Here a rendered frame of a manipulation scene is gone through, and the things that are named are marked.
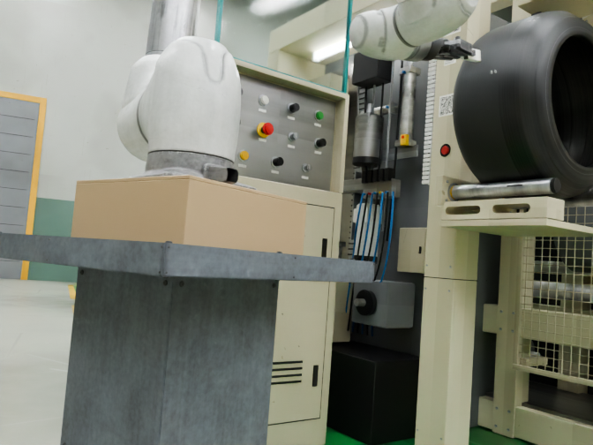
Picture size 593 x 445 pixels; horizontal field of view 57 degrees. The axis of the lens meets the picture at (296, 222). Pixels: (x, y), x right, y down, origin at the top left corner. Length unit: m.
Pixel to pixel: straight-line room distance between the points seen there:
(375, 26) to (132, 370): 0.86
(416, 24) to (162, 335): 0.81
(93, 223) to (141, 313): 0.19
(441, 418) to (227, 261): 1.36
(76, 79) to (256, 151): 8.92
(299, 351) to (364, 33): 1.10
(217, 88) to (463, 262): 1.20
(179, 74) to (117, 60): 9.87
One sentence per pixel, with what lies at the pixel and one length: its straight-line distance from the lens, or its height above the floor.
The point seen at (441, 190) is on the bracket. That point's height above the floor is 0.90.
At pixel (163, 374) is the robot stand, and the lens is 0.84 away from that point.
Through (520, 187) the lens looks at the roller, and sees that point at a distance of 1.70.
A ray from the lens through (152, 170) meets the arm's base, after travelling 0.96.
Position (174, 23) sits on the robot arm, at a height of 1.11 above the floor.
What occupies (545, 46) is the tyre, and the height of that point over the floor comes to 1.27.
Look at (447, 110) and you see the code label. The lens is 2.01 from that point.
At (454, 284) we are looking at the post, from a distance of 1.90.
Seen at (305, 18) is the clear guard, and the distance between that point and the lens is 2.09.
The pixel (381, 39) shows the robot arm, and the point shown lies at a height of 1.14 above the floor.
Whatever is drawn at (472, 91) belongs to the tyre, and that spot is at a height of 1.17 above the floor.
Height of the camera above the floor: 0.64
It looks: 4 degrees up
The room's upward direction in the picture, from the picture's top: 4 degrees clockwise
